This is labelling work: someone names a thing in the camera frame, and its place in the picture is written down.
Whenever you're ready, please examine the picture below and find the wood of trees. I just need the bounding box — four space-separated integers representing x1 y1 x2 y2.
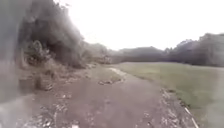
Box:
14 0 224 69

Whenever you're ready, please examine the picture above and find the green grass field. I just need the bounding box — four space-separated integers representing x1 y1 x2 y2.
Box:
114 61 224 128

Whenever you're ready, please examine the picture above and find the brown dirt path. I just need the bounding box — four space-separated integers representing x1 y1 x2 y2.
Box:
13 65 201 128

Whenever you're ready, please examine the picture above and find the grass strip with weeds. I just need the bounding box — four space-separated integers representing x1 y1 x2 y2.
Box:
14 58 101 93

